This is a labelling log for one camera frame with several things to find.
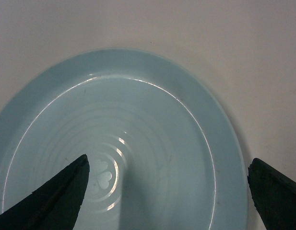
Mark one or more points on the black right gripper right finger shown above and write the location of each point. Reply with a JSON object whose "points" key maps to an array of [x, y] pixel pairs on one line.
{"points": [[274, 196]]}

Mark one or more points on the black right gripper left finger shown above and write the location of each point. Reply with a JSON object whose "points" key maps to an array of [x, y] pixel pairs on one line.
{"points": [[53, 206]]}

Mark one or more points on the light blue oval tray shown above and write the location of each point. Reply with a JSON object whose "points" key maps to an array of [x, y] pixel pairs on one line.
{"points": [[162, 152]]}

